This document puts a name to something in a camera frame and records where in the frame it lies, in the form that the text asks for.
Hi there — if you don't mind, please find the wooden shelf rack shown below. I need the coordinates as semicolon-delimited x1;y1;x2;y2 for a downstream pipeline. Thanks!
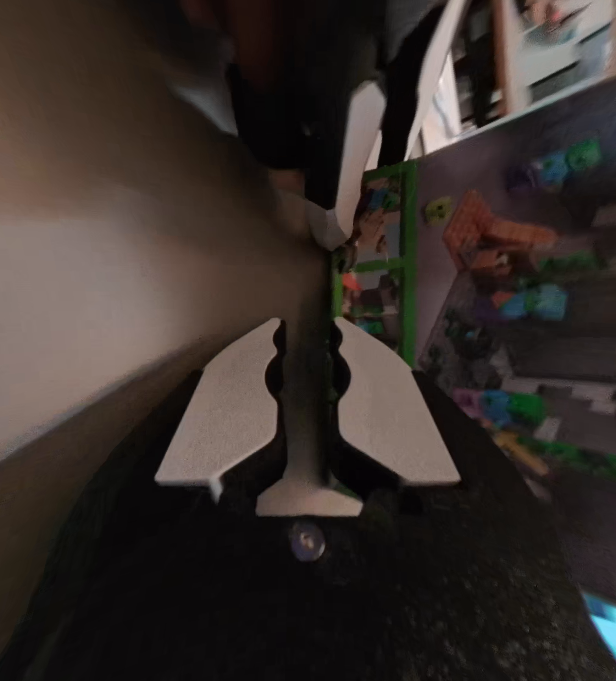
420;0;616;144

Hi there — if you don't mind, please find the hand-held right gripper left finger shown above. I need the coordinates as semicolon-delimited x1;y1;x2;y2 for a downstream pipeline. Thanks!
155;317;287;503

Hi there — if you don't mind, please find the green lego box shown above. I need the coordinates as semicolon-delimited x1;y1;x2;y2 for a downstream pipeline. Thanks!
331;64;616;602

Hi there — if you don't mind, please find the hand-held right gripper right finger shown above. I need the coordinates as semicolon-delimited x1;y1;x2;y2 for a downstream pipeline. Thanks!
331;317;461;487

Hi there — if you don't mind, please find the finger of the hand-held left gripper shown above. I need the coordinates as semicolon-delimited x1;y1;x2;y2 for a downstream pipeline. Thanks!
308;82;387;252
406;0;471;157

